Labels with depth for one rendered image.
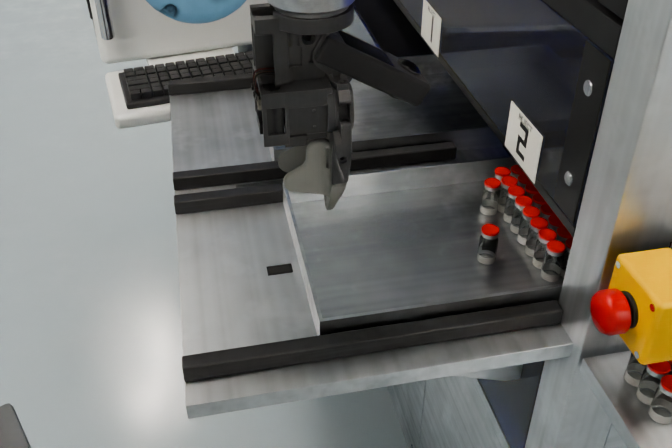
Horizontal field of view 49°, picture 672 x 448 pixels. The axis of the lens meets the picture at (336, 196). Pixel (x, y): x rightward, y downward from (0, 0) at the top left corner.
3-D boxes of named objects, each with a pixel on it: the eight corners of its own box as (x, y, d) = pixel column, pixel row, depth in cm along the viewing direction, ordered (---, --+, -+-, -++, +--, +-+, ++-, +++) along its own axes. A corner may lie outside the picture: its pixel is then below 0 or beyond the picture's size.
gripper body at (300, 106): (255, 115, 72) (246, -7, 65) (342, 106, 73) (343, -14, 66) (265, 156, 66) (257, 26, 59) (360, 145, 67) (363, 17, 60)
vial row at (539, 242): (503, 194, 100) (507, 165, 97) (562, 281, 86) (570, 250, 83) (487, 195, 100) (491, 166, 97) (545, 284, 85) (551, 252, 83)
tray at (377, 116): (446, 71, 131) (448, 52, 129) (502, 145, 110) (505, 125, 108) (253, 88, 126) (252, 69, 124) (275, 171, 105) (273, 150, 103)
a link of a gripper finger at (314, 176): (282, 212, 74) (278, 132, 69) (340, 205, 75) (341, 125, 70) (287, 231, 72) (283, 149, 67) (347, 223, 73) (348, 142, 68)
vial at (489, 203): (493, 205, 98) (497, 176, 95) (499, 215, 96) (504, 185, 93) (477, 207, 97) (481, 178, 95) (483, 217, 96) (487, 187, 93)
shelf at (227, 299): (436, 69, 137) (437, 59, 135) (639, 345, 80) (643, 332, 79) (170, 94, 129) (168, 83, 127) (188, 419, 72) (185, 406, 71)
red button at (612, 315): (619, 309, 68) (629, 276, 66) (642, 340, 65) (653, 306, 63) (581, 315, 68) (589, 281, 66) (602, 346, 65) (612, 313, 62)
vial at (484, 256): (491, 252, 90) (495, 224, 87) (498, 264, 88) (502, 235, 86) (473, 255, 89) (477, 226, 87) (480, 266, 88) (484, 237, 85)
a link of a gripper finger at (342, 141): (322, 166, 72) (321, 85, 68) (340, 164, 73) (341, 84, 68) (332, 193, 69) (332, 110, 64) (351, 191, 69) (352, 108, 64)
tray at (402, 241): (524, 175, 104) (528, 153, 102) (619, 300, 83) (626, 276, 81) (283, 203, 98) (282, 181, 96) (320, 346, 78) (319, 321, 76)
